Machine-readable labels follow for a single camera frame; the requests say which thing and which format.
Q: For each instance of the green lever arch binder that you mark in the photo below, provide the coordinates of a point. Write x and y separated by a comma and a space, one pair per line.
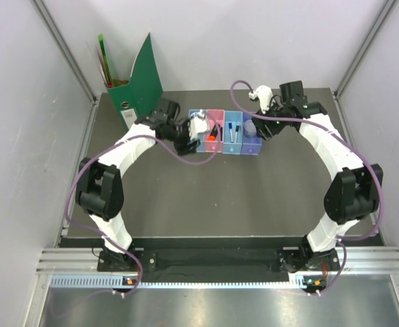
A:
138, 94

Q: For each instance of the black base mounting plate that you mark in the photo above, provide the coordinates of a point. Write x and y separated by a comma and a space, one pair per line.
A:
272, 260

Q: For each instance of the purple drawer box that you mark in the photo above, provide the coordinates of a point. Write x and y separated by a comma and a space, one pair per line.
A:
250, 146

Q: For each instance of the orange highlighter marker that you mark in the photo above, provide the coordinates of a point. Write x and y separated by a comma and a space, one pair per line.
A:
213, 134

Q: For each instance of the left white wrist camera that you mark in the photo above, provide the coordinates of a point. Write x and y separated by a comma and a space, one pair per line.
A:
198, 124

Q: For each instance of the clear round clip container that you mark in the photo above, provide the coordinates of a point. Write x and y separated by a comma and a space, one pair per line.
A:
250, 130

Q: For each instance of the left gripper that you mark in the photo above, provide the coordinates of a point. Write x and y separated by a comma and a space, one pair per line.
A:
183, 148

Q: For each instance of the pink drawer box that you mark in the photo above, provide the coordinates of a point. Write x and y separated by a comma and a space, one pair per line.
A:
216, 117

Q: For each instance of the light blue drawer box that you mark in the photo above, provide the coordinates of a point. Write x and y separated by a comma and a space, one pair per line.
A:
200, 137

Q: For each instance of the black white pen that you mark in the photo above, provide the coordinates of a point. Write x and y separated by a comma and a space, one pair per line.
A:
236, 132

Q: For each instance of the grey slotted cable duct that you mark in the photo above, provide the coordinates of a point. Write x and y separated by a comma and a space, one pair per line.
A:
126, 281

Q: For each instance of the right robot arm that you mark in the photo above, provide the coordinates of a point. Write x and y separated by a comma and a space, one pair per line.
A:
352, 194

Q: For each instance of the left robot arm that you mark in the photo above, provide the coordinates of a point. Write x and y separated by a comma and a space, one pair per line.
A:
99, 191

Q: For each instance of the teal blue drawer box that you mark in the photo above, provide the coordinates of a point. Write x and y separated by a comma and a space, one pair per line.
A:
236, 118

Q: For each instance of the blue white pen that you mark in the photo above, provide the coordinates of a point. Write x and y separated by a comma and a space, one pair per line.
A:
231, 135

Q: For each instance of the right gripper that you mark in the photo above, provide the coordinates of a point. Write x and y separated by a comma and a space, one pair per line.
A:
260, 122

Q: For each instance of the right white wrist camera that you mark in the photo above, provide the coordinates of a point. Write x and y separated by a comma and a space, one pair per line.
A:
263, 94

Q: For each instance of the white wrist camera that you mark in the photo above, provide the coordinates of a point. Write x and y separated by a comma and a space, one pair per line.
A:
198, 124
263, 94

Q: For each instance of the green highlighter marker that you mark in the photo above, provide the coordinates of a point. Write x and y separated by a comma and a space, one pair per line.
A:
220, 133

